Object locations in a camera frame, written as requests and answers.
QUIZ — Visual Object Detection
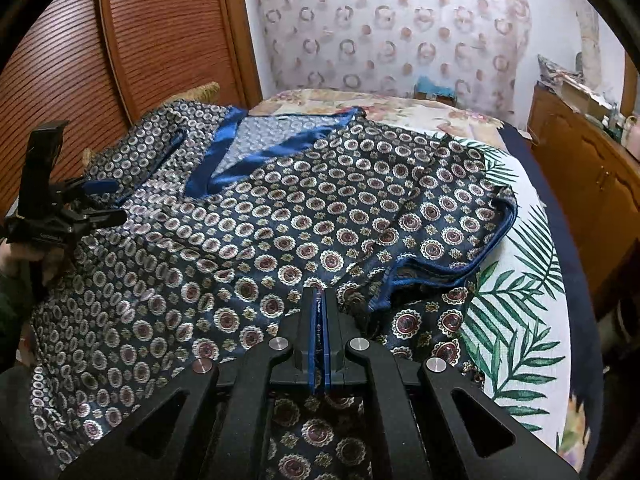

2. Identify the wooden cabinet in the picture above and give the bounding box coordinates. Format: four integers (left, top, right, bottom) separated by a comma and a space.
527, 82, 640, 306

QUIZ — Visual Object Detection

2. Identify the ring pattern curtain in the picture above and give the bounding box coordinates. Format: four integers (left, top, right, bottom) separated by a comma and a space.
240, 0, 532, 113

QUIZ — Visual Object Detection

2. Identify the brown wooden wardrobe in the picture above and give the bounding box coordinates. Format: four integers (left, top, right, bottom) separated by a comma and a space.
0, 0, 264, 221

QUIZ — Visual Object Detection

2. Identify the navy blue blanket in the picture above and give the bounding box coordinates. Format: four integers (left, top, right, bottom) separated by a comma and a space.
500, 122, 607, 472

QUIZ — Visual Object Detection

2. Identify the teal cloth item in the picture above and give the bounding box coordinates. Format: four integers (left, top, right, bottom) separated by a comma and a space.
414, 76, 458, 106

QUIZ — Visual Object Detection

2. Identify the blue medallion print garment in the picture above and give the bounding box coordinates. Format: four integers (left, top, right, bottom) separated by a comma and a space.
27, 99, 519, 480

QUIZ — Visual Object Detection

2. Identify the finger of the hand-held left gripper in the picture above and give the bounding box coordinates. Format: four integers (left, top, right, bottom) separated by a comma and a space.
65, 207, 129, 237
65, 177, 120, 207

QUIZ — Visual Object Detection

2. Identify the person's left hand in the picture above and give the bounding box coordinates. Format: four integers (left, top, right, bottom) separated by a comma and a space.
0, 240, 25, 268

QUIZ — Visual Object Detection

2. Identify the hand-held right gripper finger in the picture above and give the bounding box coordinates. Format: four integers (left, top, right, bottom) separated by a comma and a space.
59, 287, 325, 480
323, 287, 581, 480

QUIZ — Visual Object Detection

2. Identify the pile of printed papers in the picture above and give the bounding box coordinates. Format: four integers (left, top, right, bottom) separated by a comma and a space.
537, 52, 587, 84

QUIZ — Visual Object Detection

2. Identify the pale pink mug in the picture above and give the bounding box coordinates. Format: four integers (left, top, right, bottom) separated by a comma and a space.
622, 115, 640, 157

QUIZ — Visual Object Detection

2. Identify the cardboard box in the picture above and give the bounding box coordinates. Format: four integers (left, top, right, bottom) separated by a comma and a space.
560, 77, 615, 115

